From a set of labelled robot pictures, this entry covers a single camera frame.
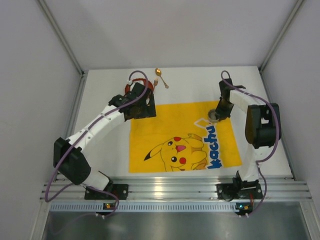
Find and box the yellow Pikachu placemat cloth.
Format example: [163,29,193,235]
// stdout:
[129,101,242,173]

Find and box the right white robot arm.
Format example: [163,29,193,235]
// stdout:
[213,78,281,182]

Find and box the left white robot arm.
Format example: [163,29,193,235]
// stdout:
[53,78,156,192]

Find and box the red round plate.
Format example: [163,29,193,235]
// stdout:
[124,78,154,94]

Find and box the gold fork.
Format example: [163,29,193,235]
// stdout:
[153,77,159,93]

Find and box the gold spoon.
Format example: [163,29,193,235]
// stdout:
[155,68,169,89]

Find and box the aluminium mounting rail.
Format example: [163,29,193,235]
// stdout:
[40,176,312,202]

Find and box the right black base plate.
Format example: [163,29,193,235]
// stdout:
[216,182,263,202]

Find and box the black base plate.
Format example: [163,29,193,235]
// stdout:
[216,182,263,202]
[84,184,129,200]

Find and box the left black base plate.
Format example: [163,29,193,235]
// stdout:
[84,184,129,200]

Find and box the right aluminium frame post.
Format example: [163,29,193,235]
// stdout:
[258,0,306,74]

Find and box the aluminium frame post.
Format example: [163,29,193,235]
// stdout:
[258,0,306,74]
[35,0,84,76]

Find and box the slotted grey cable duct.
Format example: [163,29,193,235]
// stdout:
[49,202,252,213]

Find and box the left aluminium frame post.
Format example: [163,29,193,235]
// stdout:
[35,0,84,76]

